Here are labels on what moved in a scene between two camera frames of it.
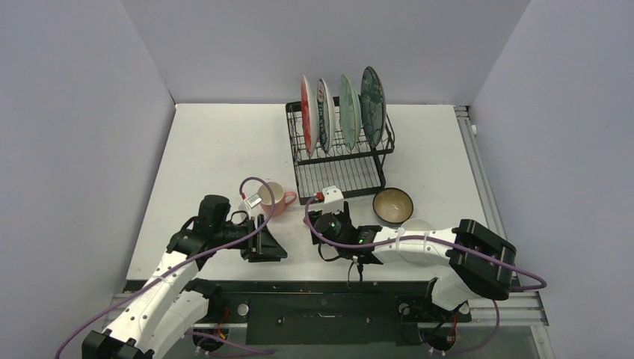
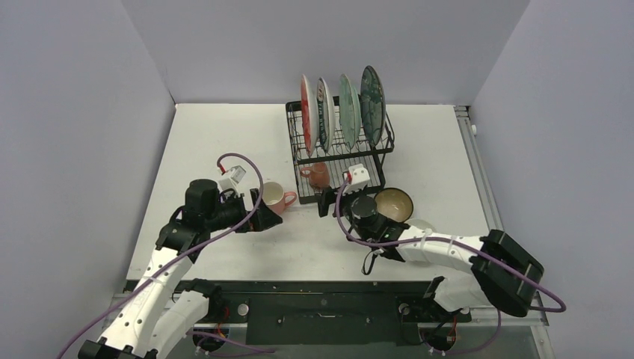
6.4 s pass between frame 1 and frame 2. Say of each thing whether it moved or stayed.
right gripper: moved
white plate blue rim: stayed
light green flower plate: stayed
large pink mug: stayed
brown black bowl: stayed
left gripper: moved
